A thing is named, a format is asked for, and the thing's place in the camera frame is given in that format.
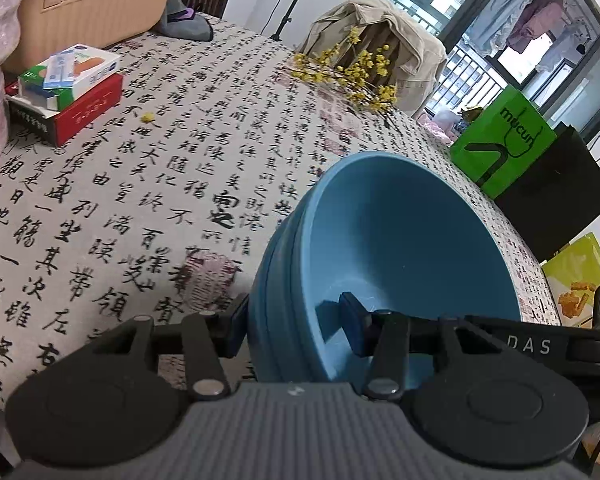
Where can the yellow-green snack box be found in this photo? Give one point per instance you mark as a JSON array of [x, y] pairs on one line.
[[575, 280]]

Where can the grey purple pouch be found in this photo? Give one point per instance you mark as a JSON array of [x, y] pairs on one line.
[[190, 25]]

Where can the black studio light stand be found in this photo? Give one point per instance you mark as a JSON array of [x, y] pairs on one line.
[[292, 5]]

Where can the pink blanket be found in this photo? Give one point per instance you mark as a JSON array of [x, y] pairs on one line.
[[442, 120]]

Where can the hanging white garment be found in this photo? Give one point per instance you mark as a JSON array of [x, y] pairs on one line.
[[570, 45]]

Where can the hanging pink garment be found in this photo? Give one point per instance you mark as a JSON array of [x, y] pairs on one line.
[[535, 25]]

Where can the red cardboard box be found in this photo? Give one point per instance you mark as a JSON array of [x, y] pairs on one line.
[[85, 110]]

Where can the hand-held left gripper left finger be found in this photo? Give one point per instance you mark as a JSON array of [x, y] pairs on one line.
[[237, 330]]

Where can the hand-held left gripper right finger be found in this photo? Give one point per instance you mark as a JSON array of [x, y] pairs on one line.
[[355, 325]]

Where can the black framed glass door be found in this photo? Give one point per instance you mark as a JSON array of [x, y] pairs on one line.
[[479, 2]]

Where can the wooden chair tan seat cushion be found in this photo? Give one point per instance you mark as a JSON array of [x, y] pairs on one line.
[[375, 40]]

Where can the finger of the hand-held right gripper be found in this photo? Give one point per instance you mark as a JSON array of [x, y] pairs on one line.
[[487, 324]]

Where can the yellow flower branch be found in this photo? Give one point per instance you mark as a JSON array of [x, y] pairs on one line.
[[370, 90]]

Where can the beige jacket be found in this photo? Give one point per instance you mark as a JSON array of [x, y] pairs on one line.
[[420, 60]]

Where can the blue bowl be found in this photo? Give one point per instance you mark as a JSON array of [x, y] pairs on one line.
[[405, 235], [259, 310], [276, 280]]

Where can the fallen yellow blossom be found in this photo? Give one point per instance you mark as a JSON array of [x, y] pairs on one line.
[[148, 117]]

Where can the white green box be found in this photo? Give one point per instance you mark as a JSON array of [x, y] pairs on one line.
[[32, 80]]

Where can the small pale blue box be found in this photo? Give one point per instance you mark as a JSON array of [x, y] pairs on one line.
[[59, 71]]

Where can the white blue box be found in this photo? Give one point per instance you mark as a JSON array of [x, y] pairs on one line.
[[97, 67]]

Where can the black paper bag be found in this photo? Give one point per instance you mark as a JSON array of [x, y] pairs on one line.
[[555, 200]]

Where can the calligraphy printed tablecloth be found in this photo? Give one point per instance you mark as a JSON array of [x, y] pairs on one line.
[[155, 185]]

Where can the green paper bag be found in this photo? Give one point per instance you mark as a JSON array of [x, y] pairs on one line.
[[505, 160]]

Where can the hanging light blue garment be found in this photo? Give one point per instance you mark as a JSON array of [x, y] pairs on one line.
[[500, 15]]

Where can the beige pink suitcase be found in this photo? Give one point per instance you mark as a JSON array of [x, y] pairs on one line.
[[95, 10]]

